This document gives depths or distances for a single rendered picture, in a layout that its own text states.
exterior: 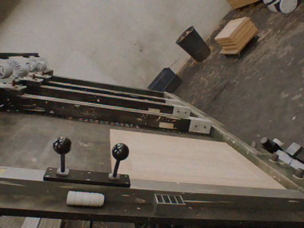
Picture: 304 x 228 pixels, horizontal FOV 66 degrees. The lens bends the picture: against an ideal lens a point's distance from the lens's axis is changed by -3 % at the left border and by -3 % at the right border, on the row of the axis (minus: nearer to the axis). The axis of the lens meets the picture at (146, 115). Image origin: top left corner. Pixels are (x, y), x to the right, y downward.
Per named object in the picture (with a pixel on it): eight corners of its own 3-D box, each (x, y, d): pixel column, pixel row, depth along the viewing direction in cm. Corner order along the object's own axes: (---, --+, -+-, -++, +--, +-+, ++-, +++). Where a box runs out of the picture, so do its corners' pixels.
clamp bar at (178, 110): (190, 119, 167) (197, 84, 161) (5, 93, 143) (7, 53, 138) (185, 115, 176) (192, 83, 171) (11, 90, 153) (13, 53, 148)
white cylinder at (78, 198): (65, 207, 52) (102, 209, 53) (67, 195, 51) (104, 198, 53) (68, 199, 55) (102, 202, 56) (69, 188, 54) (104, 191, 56)
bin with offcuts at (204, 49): (217, 46, 501) (196, 24, 483) (200, 64, 505) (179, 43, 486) (207, 47, 551) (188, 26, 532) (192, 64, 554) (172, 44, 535)
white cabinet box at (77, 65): (156, 119, 491) (75, 48, 433) (137, 140, 495) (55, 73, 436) (151, 112, 549) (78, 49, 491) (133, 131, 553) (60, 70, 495)
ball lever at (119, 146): (120, 187, 58) (131, 154, 49) (105, 186, 57) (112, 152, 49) (120, 174, 61) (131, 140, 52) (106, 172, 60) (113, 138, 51)
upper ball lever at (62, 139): (69, 183, 56) (70, 147, 47) (52, 182, 55) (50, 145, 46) (72, 169, 59) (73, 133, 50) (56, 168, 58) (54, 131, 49)
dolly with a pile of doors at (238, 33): (263, 35, 372) (247, 15, 360) (241, 59, 375) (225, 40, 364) (242, 37, 430) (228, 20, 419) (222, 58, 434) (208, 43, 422)
